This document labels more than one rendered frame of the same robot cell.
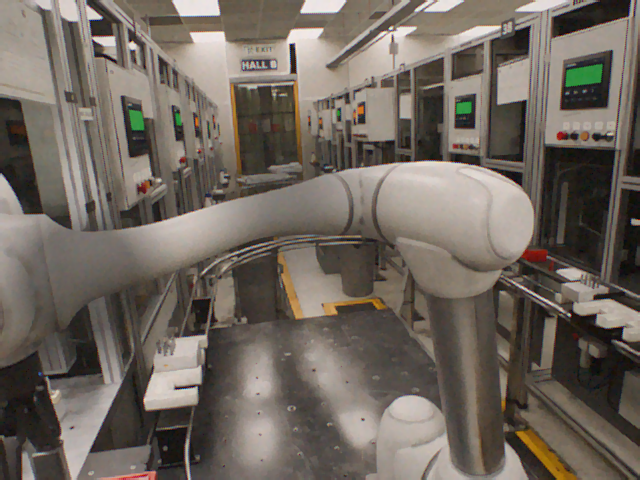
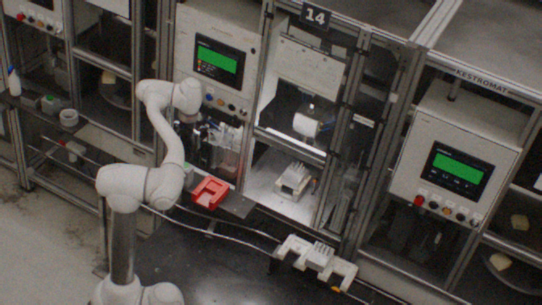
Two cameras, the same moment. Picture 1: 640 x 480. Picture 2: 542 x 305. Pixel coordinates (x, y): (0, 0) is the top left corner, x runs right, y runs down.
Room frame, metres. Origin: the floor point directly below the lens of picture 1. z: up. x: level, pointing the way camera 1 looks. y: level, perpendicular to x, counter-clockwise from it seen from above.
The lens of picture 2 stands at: (1.91, -1.46, 3.25)
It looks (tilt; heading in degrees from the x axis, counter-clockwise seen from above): 42 degrees down; 119
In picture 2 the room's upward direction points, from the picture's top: 10 degrees clockwise
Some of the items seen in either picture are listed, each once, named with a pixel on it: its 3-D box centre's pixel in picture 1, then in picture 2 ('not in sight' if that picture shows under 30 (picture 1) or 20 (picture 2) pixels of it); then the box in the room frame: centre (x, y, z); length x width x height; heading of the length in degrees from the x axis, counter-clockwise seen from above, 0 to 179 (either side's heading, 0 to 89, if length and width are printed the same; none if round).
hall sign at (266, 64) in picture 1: (259, 65); not in sight; (9.17, 0.88, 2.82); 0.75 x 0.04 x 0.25; 98
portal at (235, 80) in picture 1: (268, 142); not in sight; (9.23, 0.83, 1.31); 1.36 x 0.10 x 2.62; 98
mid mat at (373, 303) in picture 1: (364, 323); not in sight; (3.25, -0.37, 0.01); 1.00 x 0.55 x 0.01; 8
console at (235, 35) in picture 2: not in sight; (227, 53); (0.47, 0.58, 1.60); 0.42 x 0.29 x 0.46; 8
